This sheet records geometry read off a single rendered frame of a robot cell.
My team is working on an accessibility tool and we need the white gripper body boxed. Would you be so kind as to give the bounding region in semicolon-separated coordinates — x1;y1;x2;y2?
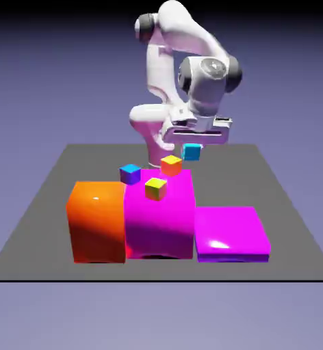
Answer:
160;125;231;146

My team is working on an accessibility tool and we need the small cyan cube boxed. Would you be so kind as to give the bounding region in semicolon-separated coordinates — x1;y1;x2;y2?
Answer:
181;143;203;162

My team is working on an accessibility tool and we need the small orange cube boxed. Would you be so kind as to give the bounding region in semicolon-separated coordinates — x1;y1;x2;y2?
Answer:
160;154;183;178

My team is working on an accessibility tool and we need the small yellow cube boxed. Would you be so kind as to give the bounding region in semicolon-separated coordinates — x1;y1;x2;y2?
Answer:
144;177;168;202

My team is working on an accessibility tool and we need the small blue cube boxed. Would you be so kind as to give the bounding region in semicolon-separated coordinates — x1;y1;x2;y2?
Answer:
119;163;142;186

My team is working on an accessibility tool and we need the large magenta box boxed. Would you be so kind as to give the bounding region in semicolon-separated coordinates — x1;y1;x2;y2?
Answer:
123;168;197;260

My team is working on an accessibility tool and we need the flat magenta box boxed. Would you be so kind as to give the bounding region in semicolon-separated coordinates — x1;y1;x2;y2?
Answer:
194;206;272;264

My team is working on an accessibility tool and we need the large orange box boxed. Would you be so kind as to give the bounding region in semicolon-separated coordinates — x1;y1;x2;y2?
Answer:
65;180;127;265

